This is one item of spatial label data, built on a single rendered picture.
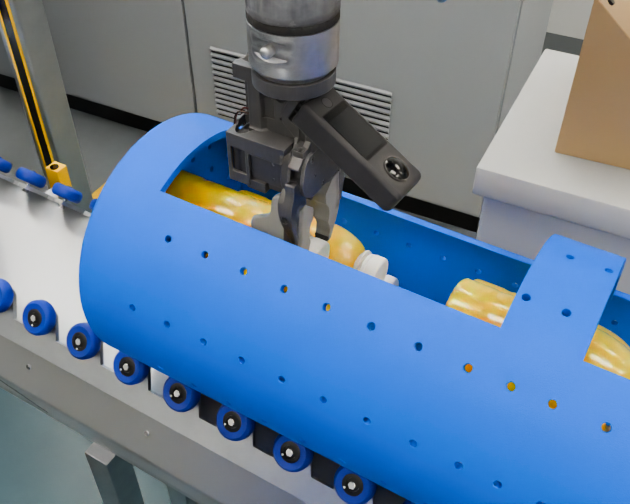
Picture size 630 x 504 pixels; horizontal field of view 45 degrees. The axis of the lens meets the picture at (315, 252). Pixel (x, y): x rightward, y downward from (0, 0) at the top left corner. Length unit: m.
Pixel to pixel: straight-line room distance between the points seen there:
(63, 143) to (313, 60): 1.00
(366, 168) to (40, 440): 1.60
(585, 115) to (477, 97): 1.37
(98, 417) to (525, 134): 0.64
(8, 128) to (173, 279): 2.58
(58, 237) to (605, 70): 0.77
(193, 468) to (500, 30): 1.54
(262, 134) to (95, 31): 2.28
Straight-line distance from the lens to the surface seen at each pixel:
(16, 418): 2.17
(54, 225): 1.20
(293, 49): 0.60
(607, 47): 0.87
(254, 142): 0.67
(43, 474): 2.05
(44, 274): 1.12
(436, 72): 2.27
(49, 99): 1.50
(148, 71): 2.85
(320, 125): 0.63
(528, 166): 0.90
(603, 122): 0.91
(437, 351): 0.61
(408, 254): 0.88
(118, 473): 1.30
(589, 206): 0.88
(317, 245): 0.74
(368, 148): 0.64
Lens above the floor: 1.66
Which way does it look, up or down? 43 degrees down
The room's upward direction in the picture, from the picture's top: straight up
